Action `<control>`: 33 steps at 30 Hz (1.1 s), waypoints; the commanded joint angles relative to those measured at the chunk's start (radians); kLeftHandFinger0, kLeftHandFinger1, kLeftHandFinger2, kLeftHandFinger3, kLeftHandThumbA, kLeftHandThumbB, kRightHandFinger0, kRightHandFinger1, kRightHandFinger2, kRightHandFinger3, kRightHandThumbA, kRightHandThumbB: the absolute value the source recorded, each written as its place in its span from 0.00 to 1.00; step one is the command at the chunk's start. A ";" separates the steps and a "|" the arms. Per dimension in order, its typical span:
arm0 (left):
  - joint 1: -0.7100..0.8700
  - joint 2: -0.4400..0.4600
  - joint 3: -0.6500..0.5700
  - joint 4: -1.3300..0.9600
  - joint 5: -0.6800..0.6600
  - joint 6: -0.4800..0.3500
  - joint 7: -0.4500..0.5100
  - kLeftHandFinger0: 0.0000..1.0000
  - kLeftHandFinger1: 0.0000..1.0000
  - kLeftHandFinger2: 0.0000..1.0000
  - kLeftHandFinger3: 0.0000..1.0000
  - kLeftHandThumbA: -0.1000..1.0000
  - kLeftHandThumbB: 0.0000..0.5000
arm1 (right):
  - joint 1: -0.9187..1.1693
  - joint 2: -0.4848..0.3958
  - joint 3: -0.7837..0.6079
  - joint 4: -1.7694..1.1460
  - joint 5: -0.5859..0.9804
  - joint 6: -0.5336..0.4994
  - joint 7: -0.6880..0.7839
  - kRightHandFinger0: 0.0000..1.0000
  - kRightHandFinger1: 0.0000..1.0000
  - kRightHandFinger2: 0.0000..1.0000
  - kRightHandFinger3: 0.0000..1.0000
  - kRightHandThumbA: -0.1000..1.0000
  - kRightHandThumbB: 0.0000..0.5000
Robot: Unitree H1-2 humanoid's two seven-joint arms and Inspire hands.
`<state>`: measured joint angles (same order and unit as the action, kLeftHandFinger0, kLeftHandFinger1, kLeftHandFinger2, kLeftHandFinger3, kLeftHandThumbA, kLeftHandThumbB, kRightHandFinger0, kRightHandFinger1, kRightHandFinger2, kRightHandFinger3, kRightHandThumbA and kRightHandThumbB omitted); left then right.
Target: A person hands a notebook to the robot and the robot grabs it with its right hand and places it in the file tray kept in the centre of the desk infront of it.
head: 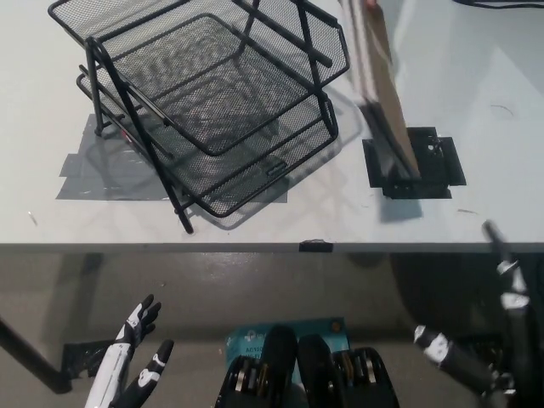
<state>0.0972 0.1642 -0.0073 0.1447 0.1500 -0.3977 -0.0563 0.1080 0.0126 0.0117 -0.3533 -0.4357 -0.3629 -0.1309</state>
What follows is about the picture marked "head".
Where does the brown spiral notebook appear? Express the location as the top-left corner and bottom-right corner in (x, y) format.
(339, 0), (422, 182)

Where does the small black tape strip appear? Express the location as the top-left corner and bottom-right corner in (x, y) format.
(298, 240), (334, 254)

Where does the black mesh file tray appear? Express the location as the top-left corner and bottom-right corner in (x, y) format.
(48, 0), (352, 234)

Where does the black desk leg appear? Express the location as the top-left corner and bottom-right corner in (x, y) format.
(0, 314), (73, 394)

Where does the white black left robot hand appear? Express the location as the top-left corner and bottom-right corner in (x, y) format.
(83, 294), (176, 408)

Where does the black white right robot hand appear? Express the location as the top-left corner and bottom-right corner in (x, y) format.
(414, 219), (544, 408)

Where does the teal cardboard box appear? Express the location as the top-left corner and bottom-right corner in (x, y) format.
(224, 317), (352, 383)

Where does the black cable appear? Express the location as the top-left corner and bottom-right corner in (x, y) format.
(452, 0), (544, 9)

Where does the grey tape patch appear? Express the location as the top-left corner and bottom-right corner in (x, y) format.
(54, 112), (289, 203)

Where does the black floor tape patch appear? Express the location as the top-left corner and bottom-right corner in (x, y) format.
(62, 342), (116, 379)
(452, 335), (507, 369)

